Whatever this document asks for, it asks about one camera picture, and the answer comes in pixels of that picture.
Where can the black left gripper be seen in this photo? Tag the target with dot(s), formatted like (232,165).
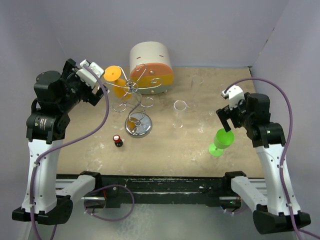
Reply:
(69,74)

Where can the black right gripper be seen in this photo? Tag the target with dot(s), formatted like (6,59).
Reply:
(226,113)

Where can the orange plastic wine glass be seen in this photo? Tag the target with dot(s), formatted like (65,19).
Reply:
(112,75)

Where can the green plastic wine glass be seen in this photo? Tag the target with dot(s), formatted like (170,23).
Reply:
(222,140)

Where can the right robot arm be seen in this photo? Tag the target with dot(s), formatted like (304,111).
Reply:
(278,211)

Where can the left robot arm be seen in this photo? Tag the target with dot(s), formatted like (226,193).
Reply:
(57,93)

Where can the chrome wine glass rack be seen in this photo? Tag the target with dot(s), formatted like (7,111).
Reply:
(137,124)

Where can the clear flute glass front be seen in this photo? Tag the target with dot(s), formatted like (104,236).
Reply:
(179,109)

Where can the clear flute glass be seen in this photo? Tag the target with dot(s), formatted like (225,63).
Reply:
(179,109)
(195,86)

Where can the clear flute glass back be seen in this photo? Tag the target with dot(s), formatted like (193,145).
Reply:
(195,86)

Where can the white round drawer cabinet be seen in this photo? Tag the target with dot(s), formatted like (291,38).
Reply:
(150,67)

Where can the small red-capped bottle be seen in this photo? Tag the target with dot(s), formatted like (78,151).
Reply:
(117,141)

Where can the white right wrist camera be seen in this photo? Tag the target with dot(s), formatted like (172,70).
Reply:
(234,94)

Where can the black mounting rail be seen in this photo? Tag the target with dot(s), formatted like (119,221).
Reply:
(163,190)

